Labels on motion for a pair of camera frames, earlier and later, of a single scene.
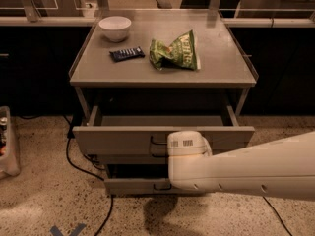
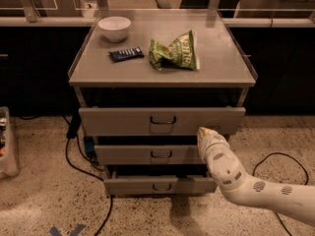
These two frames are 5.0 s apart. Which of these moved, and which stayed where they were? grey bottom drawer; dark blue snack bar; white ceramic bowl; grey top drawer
Moved: grey top drawer
Stayed: grey bottom drawer; white ceramic bowl; dark blue snack bar
